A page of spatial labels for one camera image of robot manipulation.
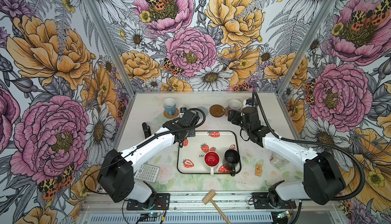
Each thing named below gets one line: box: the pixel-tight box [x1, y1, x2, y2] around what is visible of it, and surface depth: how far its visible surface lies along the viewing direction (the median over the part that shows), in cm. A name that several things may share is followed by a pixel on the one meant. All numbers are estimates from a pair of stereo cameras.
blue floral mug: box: [162, 97, 177, 117], surface depth 102 cm
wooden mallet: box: [202, 189, 232, 224], surface depth 76 cm
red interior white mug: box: [203, 150, 221, 176], surface depth 83 cm
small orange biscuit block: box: [254, 163, 263, 177], surface depth 85 cm
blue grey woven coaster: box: [196, 105, 209, 120], surface depth 111 cm
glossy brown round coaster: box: [209, 104, 226, 118], surface depth 113 cm
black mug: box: [224, 149, 240, 177], surface depth 83 cm
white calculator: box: [134, 163, 160, 183], surface depth 83 cm
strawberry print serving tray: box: [177, 130, 242, 175], surface depth 93 cm
